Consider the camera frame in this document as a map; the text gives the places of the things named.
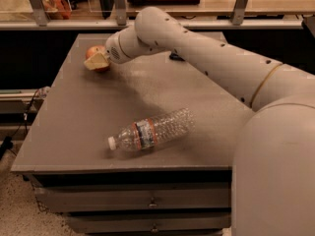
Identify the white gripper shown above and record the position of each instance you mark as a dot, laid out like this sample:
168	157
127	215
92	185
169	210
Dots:
113	51

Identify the red orange apple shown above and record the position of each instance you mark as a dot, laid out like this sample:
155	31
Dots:
96	59

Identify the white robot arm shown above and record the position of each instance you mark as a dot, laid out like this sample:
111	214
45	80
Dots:
273	169

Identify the clear plastic water bottle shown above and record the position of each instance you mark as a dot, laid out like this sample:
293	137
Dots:
153	131

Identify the orange bag behind glass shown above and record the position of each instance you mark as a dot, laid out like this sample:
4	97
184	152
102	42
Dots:
60	7

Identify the grey drawer cabinet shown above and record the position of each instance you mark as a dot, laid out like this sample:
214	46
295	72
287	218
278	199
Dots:
67	142

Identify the upper grey drawer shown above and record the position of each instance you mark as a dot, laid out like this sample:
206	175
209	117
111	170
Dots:
135	197

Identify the grey drawer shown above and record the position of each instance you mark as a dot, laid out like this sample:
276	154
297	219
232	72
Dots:
135	197
149	222

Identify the lower grey drawer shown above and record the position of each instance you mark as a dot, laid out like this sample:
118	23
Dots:
149	222

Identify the metal railing frame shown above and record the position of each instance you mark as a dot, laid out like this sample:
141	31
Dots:
30	15

